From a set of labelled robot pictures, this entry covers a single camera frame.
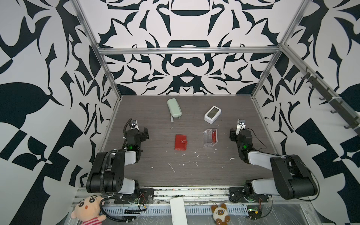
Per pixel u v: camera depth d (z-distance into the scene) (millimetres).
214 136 910
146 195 741
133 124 780
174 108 1081
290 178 440
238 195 746
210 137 921
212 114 1030
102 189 403
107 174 452
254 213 710
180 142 916
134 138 697
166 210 649
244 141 707
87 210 640
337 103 580
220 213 673
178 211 662
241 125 777
